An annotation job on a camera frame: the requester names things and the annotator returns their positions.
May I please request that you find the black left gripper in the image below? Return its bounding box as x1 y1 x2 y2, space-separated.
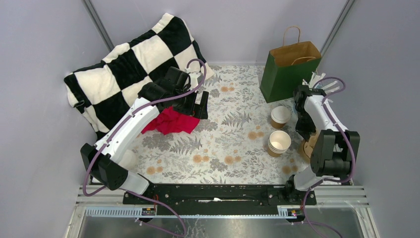
173 86 209 119

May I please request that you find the brown pulp cup carrier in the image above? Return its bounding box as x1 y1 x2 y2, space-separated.
298 131 319 164

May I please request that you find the brown paper coffee cup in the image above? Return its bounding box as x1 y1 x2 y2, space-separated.
270 106 291 129

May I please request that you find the green paper bag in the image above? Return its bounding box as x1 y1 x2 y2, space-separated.
260 26 322 103

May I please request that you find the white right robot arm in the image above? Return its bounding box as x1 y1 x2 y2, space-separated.
284 85 360 204

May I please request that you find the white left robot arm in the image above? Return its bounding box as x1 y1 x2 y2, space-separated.
81 67 209 204

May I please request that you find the red cloth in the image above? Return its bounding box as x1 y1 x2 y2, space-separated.
141 107 200 135

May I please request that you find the stack of brown paper cups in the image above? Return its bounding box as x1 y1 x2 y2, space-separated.
267 130 292 157

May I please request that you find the blue cup of straws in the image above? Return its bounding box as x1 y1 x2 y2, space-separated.
293 72 345 112

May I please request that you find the floral patterned table mat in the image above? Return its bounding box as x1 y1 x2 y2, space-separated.
128 66 309 184

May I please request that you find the black white checkered pillow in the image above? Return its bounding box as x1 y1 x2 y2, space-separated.
64 13 213 138

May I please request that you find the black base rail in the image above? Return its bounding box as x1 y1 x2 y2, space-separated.
123 182 316 216

